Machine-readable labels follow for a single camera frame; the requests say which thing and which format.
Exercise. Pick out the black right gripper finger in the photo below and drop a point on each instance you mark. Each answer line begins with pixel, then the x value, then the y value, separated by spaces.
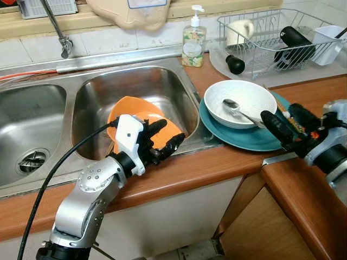
pixel 303 115
pixel 276 129

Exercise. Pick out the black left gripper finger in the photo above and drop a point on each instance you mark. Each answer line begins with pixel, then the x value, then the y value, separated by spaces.
pixel 158 127
pixel 172 144

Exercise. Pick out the white bowl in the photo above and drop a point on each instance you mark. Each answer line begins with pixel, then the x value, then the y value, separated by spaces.
pixel 249 97

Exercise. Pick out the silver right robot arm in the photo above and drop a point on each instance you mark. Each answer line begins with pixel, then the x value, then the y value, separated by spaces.
pixel 332 162

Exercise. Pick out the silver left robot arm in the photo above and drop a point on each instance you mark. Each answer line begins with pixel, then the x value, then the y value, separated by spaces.
pixel 89 197

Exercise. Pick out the silver counter joint strip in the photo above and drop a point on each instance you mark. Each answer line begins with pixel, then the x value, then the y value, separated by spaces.
pixel 279 159

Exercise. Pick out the orange bowl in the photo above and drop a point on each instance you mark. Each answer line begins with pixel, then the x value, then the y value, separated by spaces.
pixel 130 108

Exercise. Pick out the teal plate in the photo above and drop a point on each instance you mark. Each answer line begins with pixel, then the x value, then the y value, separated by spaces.
pixel 233 138

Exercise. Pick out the metal spoon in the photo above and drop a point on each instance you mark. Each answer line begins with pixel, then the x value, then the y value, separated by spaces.
pixel 233 105

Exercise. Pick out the white utensil holder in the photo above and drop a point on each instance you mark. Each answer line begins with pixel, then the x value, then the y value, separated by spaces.
pixel 328 49

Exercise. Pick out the black bottle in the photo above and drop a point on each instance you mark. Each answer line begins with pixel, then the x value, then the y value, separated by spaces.
pixel 295 39

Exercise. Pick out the clear plastic drain tray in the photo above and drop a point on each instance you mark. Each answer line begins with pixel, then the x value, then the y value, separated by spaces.
pixel 217 62

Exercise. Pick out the soap pump bottle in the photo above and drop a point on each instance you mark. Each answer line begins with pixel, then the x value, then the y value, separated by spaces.
pixel 193 46

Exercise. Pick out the black utensil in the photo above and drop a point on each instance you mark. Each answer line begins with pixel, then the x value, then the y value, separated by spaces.
pixel 341 32

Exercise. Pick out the wooden cabinet door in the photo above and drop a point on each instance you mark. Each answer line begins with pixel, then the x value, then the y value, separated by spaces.
pixel 260 227

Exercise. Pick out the cream mug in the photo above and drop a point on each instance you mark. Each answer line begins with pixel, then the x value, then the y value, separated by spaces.
pixel 238 32

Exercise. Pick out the beige plastic board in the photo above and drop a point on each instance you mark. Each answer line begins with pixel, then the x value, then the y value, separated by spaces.
pixel 130 16

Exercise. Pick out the metal sink drain strainer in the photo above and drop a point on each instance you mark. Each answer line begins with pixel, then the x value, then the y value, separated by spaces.
pixel 32 161

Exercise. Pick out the metal faucet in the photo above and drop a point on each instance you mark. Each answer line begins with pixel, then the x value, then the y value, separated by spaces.
pixel 54 24

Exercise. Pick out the white slatted vent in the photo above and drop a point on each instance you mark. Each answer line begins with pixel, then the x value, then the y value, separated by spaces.
pixel 49 8

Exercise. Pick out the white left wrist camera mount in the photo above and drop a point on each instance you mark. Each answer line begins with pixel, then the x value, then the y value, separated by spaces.
pixel 129 135

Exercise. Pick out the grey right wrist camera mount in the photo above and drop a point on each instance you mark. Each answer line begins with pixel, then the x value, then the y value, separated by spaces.
pixel 337 116

